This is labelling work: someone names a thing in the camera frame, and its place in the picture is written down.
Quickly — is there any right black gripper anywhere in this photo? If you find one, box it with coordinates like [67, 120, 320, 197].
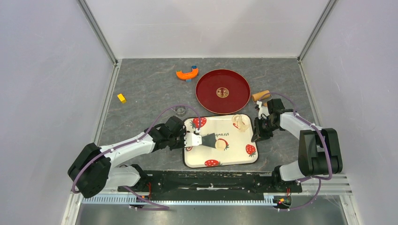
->
[252, 117, 279, 143]

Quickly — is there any strawberry pattern tray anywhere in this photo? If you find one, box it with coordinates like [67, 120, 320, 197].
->
[184, 114, 259, 168]

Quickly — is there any torn off dough scrap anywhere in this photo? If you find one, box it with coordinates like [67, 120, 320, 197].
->
[232, 114, 249, 132]

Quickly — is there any white dough piece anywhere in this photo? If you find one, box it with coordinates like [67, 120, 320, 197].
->
[215, 138, 229, 150]

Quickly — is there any orange handled scraper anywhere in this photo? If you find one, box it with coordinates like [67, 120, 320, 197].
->
[201, 133, 217, 148]

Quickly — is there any wooden dough roller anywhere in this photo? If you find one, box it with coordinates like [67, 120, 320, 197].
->
[251, 90, 272, 107]

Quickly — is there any small metal cup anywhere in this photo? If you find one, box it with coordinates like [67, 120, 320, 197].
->
[174, 105, 187, 117]

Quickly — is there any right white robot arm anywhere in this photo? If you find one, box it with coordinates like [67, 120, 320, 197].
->
[252, 98, 343, 191]

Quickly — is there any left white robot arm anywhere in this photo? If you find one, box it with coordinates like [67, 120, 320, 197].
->
[68, 116, 204, 198]

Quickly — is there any red round plate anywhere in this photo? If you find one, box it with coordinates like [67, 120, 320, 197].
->
[195, 69, 251, 114]

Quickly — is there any yellow block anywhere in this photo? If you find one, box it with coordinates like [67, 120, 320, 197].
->
[117, 93, 127, 104]

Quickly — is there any orange U-shaped toy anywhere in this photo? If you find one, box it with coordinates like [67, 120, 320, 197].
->
[176, 66, 199, 82]

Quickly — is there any white toothed cable strip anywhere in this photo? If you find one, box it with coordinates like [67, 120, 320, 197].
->
[82, 194, 277, 206]

